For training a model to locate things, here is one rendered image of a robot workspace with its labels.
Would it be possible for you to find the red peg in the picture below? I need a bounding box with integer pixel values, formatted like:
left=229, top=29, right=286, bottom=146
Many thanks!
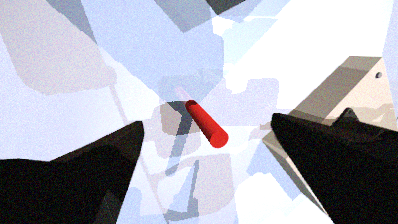
left=185, top=100, right=229, bottom=148

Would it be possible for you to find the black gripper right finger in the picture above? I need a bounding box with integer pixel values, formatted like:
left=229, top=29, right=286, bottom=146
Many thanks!
left=271, top=113, right=398, bottom=224

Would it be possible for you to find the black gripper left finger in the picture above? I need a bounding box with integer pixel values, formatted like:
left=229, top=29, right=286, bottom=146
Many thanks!
left=0, top=121, right=144, bottom=224

